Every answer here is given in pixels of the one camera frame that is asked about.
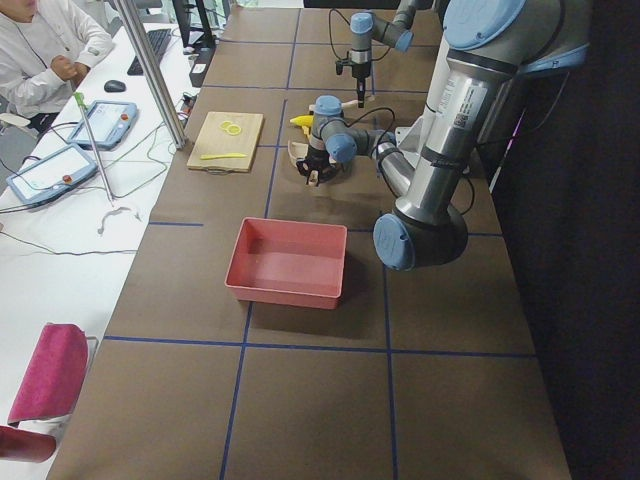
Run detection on black keyboard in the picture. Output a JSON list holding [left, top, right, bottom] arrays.
[[126, 28, 172, 76]]

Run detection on yellow plastic toy knife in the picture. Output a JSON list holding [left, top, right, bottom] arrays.
[[199, 152, 247, 161]]

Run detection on yellow toy corn cob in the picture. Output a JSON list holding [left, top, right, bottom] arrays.
[[289, 115, 314, 127]]

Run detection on lower toy lemon slice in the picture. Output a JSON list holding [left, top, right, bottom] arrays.
[[224, 124, 242, 136]]

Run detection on beige hand brush black bristles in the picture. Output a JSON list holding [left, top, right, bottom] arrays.
[[308, 96, 375, 114]]

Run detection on black computer mouse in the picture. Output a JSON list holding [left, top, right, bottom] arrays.
[[103, 80, 127, 93]]

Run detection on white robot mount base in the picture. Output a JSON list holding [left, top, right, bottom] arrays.
[[394, 123, 422, 155]]

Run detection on lower blue teach pendant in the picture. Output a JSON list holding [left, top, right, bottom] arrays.
[[6, 144, 98, 205]]

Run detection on magenta cloth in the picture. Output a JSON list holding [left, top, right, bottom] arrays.
[[7, 323, 89, 427]]

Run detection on thin metal rod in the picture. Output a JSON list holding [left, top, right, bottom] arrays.
[[73, 92, 115, 207]]

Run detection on upper blue teach pendant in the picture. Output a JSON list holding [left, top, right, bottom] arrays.
[[66, 100, 138, 151]]

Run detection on aluminium frame post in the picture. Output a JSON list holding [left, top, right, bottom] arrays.
[[114, 0, 187, 150]]

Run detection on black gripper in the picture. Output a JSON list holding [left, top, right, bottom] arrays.
[[354, 75, 367, 108], [305, 147, 343, 180]]

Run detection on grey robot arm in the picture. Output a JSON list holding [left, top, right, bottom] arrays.
[[297, 1, 592, 271], [332, 0, 436, 108]]

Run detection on blue teach pendant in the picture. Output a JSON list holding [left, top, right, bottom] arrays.
[[66, 100, 138, 151], [6, 144, 98, 205]]

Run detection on person in white shirt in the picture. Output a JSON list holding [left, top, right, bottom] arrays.
[[1, 1, 113, 134]]

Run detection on bamboo cutting board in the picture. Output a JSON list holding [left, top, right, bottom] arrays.
[[187, 111, 264, 173]]

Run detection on pink plastic bin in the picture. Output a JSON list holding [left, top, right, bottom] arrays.
[[225, 217, 348, 310]]

